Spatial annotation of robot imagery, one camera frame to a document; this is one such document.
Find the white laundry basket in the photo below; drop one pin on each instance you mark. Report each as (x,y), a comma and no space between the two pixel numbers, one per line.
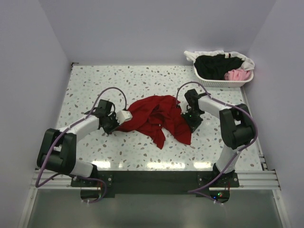
(222,83)

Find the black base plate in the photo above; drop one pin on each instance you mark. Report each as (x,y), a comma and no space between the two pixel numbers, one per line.
(108,184)

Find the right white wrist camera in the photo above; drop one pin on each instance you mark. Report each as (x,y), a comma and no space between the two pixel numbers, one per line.
(183,106)

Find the black garment in basket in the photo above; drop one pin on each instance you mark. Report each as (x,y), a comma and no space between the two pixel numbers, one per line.
(215,67)

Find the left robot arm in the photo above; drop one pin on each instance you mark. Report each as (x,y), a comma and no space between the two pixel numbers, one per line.
(58,149)

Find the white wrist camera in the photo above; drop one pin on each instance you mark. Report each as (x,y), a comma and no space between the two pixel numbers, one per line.
(183,106)
(123,116)

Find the red t shirt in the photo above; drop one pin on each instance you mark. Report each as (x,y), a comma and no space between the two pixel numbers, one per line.
(153,114)

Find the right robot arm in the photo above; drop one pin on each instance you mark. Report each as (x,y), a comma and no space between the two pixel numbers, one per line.
(237,127)

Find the pink garment in basket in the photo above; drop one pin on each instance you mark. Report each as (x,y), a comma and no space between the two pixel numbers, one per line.
(237,75)

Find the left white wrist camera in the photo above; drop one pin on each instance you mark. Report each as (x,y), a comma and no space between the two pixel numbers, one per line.
(123,116)

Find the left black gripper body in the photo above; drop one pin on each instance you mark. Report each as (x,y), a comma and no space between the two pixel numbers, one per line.
(111,123)

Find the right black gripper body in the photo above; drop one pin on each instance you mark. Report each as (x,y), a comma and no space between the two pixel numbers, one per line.
(193,118)

